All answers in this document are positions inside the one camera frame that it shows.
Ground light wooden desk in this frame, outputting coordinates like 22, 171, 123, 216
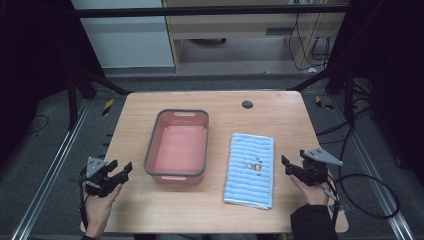
161, 0, 352, 73

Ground thin black floor cable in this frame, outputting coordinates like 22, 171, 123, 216
27, 114, 51, 135

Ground person's right hand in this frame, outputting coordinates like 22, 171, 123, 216
288, 171, 335, 206

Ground blue striped towel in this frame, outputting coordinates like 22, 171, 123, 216
223, 132, 275, 211

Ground black horizontal bar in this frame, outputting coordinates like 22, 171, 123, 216
74, 4, 352, 19

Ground black floor cables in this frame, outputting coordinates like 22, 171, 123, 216
315, 78, 379, 146

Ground person's left hand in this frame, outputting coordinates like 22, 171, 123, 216
82, 182, 124, 232

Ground yellow black tape strip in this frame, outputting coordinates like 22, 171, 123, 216
314, 95, 335, 111
101, 98, 115, 117

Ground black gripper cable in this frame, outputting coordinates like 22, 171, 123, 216
78, 168, 89, 232
320, 172, 401, 231

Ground aluminium floor rail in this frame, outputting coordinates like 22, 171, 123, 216
332, 95, 416, 240
10, 99, 92, 240

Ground black metal stand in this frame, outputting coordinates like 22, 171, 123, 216
65, 61, 133, 132
287, 64, 357, 128

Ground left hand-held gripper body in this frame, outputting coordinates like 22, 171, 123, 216
79, 156, 123, 198

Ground dark curtain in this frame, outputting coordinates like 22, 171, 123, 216
328, 0, 424, 186
0, 0, 105, 168

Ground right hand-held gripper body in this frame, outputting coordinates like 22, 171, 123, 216
299, 147, 344, 187

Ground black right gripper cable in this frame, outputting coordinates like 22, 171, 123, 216
320, 172, 401, 231

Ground black cables under desk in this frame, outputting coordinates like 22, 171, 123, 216
287, 12, 335, 72

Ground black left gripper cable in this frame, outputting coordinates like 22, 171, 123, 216
78, 168, 89, 232

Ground pink basin with grey rim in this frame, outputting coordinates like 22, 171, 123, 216
143, 108, 210, 185

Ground white cabinet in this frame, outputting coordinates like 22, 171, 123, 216
70, 0, 176, 70

